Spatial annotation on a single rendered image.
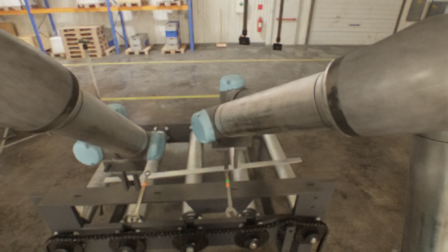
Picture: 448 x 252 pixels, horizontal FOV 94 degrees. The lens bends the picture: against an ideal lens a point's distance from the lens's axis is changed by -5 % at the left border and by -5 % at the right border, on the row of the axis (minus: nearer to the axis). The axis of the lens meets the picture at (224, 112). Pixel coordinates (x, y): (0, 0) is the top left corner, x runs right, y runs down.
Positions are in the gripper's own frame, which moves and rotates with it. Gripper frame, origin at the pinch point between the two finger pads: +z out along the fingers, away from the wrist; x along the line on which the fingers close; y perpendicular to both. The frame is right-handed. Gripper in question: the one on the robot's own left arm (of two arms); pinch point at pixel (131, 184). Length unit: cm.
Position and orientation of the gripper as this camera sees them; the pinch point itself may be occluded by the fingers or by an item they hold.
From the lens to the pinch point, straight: 90.5
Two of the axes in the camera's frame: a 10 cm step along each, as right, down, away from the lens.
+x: 10.0, -0.3, 0.7
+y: 0.7, 4.7, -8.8
